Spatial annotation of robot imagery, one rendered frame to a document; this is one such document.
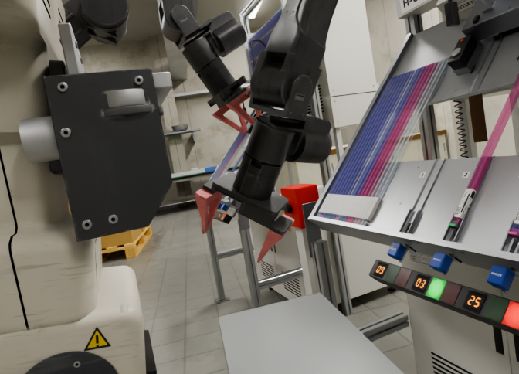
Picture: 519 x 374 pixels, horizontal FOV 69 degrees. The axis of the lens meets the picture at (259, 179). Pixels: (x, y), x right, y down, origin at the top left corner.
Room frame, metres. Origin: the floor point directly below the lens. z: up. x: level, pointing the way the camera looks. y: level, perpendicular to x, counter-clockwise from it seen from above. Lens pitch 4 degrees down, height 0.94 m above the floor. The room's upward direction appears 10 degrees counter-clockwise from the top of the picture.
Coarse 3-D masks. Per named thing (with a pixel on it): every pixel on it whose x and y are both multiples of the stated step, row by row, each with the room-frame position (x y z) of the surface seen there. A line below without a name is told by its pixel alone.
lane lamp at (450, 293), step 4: (448, 284) 0.63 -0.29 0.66; (452, 284) 0.62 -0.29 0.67; (456, 284) 0.62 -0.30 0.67; (444, 288) 0.63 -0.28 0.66; (448, 288) 0.63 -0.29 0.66; (452, 288) 0.62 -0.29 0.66; (456, 288) 0.61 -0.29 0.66; (460, 288) 0.61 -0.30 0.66; (444, 292) 0.63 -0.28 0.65; (448, 292) 0.62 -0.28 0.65; (452, 292) 0.62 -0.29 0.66; (456, 292) 0.61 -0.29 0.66; (444, 296) 0.62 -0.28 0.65; (448, 296) 0.62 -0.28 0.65; (452, 296) 0.61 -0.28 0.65; (456, 296) 0.60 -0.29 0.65; (440, 300) 0.62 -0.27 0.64; (444, 300) 0.62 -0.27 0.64; (448, 300) 0.61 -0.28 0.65; (452, 300) 0.61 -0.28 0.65; (452, 304) 0.60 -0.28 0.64
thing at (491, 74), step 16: (432, 32) 1.18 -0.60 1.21; (448, 32) 1.10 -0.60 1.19; (512, 32) 0.87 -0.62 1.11; (416, 48) 1.21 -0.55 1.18; (432, 48) 1.12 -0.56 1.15; (448, 48) 1.05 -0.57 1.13; (496, 48) 0.89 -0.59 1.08; (512, 48) 0.84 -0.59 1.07; (400, 64) 1.23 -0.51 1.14; (416, 64) 1.15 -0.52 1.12; (480, 64) 0.90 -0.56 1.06; (496, 64) 0.85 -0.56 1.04; (512, 64) 0.81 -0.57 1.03; (448, 80) 0.96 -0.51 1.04; (464, 80) 0.91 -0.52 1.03; (480, 80) 0.86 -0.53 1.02; (496, 80) 0.82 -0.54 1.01; (512, 80) 0.78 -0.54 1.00; (448, 96) 0.93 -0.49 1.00; (464, 96) 0.89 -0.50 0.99
